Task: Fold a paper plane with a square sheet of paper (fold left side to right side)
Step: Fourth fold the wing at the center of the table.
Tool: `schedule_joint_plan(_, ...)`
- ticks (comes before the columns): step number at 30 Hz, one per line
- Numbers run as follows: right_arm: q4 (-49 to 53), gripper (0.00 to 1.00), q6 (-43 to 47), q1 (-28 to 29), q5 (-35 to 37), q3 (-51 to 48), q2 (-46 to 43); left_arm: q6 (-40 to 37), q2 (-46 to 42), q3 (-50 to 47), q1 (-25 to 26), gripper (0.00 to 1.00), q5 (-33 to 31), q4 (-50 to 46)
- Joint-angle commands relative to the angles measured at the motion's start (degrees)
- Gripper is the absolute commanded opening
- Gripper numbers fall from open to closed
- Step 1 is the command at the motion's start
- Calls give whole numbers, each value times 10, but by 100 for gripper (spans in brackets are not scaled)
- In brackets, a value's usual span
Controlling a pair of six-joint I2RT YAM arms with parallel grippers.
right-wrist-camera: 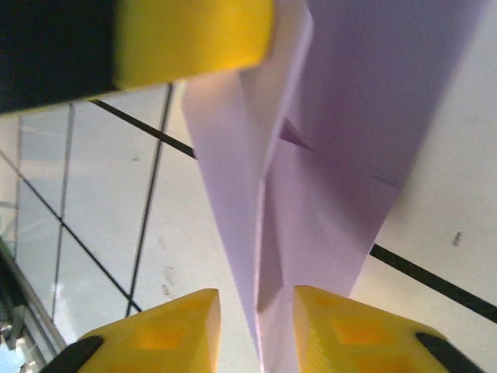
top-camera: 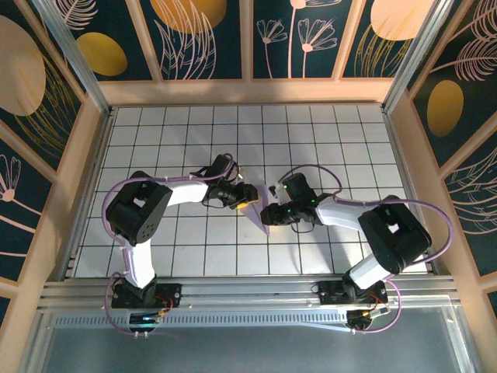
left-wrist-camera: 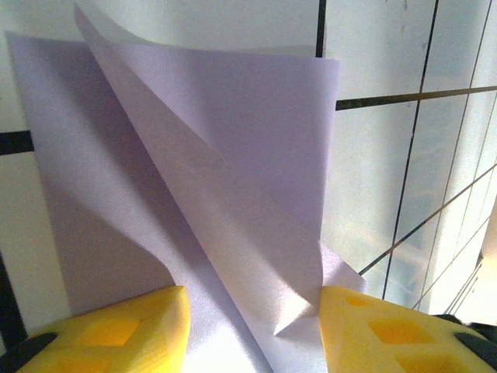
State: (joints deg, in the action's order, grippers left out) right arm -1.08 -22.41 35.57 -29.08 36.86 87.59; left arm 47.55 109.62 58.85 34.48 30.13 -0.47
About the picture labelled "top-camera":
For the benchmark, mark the purple paper sheet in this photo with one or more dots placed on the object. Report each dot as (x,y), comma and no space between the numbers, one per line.
(258,213)

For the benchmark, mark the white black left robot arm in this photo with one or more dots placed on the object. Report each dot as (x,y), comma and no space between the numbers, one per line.
(143,252)

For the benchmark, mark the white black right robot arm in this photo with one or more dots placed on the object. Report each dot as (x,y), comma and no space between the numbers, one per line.
(369,272)

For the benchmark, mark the grey metal sheet panel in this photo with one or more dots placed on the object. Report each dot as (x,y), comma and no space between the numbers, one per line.
(248,353)

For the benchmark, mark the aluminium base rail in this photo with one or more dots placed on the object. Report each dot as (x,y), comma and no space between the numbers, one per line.
(248,289)

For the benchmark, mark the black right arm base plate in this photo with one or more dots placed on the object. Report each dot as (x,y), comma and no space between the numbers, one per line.
(328,295)

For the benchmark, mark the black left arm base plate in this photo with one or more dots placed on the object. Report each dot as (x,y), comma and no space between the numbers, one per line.
(171,295)

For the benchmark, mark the aluminium side rail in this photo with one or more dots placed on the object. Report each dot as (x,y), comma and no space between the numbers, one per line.
(91,186)
(408,186)

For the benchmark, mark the aluminium corner post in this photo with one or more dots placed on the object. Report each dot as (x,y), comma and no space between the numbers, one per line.
(416,58)
(74,58)

